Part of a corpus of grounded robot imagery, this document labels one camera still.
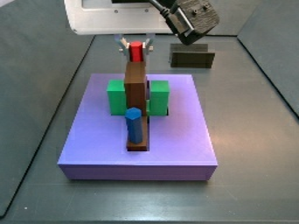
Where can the blue hexagonal peg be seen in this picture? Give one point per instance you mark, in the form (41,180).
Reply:
(134,125)

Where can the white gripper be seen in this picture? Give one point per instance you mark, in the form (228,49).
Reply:
(102,17)

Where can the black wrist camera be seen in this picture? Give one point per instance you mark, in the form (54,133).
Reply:
(192,19)

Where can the black peg holder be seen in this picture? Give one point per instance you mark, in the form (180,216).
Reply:
(193,56)

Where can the green U-shaped block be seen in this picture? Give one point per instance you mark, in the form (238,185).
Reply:
(157,104)

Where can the brown L-shaped block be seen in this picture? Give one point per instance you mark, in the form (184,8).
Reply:
(135,83)

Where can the purple base board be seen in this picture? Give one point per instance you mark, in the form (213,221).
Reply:
(181,153)

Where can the red peg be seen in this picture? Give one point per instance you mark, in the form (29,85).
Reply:
(137,51)

